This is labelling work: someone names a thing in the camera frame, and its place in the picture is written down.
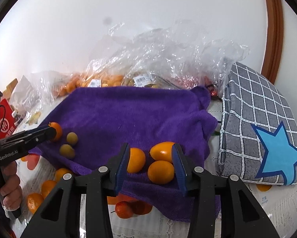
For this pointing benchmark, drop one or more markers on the small red fruit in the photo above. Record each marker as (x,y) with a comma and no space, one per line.
(123,210)

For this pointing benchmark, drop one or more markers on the round orange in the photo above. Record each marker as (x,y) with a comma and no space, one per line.
(137,161)
(34,200)

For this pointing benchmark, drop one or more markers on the grey checked cushion blue star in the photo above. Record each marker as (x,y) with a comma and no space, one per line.
(258,135)

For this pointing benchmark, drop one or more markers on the large orange centre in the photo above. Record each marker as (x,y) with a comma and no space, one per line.
(47,187)

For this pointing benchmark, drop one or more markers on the clear plastic bags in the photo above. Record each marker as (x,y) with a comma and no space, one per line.
(177,57)

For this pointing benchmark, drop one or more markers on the white paper bag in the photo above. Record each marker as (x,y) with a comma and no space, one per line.
(24,98)

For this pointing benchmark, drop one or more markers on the round orange back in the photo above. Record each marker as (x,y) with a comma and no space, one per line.
(34,200)

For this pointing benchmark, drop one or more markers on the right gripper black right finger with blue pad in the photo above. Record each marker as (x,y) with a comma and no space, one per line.
(242,215)

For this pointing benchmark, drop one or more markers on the orange oval fruit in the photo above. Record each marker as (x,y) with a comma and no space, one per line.
(161,172)

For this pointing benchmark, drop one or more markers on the red box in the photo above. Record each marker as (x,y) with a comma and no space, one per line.
(7,126)

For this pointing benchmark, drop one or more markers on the brown wooden frame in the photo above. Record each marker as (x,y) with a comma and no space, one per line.
(274,39)

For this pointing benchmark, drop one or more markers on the purple towel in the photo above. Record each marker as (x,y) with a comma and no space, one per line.
(106,118)

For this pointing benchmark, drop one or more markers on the small green fruit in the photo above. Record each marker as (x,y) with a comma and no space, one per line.
(67,151)
(72,138)

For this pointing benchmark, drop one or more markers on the large yellow oval fruit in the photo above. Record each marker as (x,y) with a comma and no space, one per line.
(162,151)

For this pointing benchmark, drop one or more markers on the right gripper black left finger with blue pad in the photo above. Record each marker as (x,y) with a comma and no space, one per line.
(59,214)

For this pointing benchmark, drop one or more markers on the person's left hand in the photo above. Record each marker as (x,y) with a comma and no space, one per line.
(11,191)

